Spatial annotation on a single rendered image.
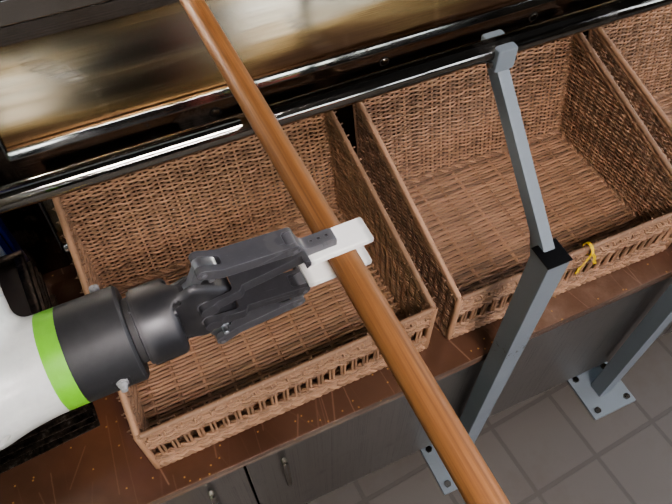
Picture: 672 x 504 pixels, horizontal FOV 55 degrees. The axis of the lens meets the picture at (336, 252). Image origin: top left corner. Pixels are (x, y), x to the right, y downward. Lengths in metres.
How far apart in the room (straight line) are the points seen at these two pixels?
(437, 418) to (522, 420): 1.36
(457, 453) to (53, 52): 0.88
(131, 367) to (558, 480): 1.44
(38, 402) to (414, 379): 0.31
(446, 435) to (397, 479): 1.24
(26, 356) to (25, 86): 0.66
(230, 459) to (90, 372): 0.65
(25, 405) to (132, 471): 0.65
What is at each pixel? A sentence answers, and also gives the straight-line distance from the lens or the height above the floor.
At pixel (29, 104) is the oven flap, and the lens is 1.18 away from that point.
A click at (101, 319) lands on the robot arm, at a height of 1.24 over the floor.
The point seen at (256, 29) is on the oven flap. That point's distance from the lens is 1.20.
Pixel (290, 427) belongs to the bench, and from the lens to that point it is 1.21.
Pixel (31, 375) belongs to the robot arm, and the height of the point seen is 1.23.
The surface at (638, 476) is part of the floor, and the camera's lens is 1.95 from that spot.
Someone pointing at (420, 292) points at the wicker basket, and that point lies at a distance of 1.16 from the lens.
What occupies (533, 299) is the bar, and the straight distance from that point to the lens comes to 1.03.
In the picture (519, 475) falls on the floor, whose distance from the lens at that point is 1.85.
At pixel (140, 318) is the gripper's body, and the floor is 1.23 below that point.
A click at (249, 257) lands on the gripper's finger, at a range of 0.57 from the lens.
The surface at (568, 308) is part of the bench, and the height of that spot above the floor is 0.58.
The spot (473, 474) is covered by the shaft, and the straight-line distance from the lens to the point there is 0.54.
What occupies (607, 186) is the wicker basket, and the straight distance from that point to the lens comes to 1.62.
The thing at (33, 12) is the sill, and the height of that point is 1.15.
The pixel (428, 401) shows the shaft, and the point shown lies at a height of 1.20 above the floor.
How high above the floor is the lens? 1.71
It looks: 55 degrees down
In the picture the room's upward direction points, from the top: straight up
